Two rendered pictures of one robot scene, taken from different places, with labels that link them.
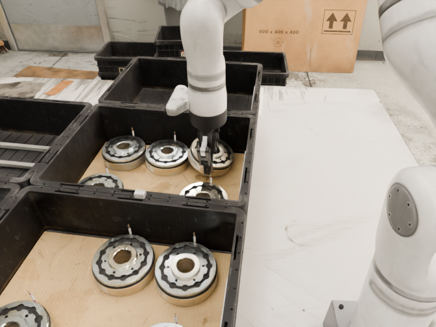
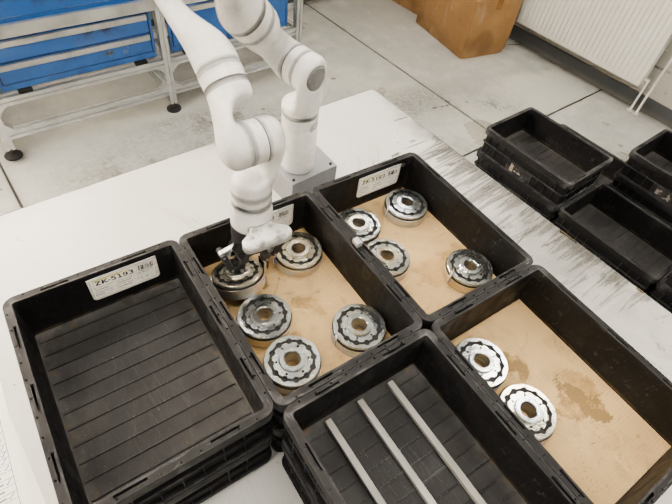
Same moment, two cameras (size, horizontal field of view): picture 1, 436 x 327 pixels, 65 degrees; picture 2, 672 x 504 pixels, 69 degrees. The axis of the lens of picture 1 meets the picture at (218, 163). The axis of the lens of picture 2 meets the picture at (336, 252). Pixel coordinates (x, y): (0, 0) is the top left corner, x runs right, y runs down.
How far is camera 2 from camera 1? 1.12 m
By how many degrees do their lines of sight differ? 85
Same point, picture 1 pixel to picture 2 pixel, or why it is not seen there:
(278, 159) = not seen: hidden behind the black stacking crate
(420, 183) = (317, 59)
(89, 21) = not seen: outside the picture
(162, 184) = (297, 304)
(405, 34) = (275, 22)
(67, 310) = (432, 270)
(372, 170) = (88, 225)
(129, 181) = (318, 332)
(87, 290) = (414, 272)
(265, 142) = not seen: hidden behind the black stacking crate
